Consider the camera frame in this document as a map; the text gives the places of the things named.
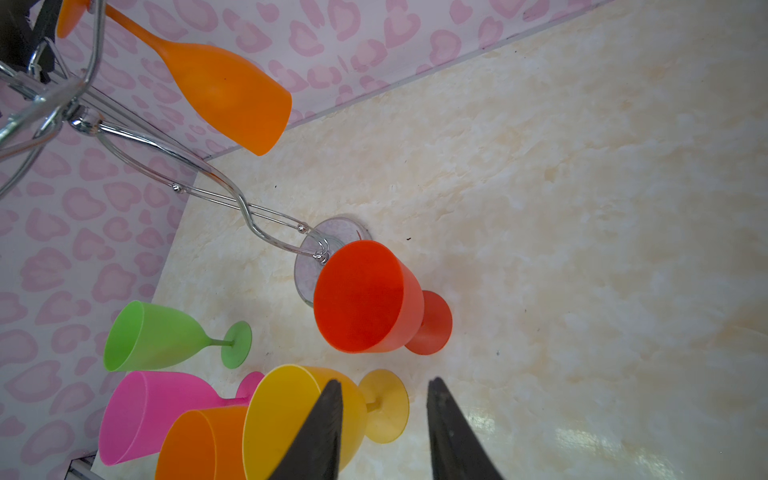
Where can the orange wine glass back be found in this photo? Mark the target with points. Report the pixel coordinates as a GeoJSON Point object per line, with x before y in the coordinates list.
{"type": "Point", "coordinates": [228, 91]}

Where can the yellow wine glass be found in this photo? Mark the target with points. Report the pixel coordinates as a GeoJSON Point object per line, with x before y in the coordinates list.
{"type": "Point", "coordinates": [377, 408]}

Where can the green wine glass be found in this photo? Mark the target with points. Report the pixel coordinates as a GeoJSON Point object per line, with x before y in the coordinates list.
{"type": "Point", "coordinates": [146, 336]}

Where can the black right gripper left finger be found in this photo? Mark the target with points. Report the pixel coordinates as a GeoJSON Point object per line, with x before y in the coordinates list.
{"type": "Point", "coordinates": [316, 450]}

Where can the chrome wire wine glass rack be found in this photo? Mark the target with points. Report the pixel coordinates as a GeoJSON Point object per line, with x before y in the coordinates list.
{"type": "Point", "coordinates": [55, 98]}

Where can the pink wine glass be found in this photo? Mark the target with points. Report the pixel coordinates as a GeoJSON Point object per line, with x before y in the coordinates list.
{"type": "Point", "coordinates": [145, 405]}

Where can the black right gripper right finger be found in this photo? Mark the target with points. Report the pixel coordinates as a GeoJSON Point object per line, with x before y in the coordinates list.
{"type": "Point", "coordinates": [456, 452]}

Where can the red wine glass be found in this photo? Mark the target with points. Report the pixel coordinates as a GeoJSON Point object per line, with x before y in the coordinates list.
{"type": "Point", "coordinates": [367, 301]}

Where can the orange wine glass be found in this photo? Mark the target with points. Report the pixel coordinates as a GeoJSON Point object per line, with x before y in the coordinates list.
{"type": "Point", "coordinates": [204, 444]}
{"type": "Point", "coordinates": [228, 91]}

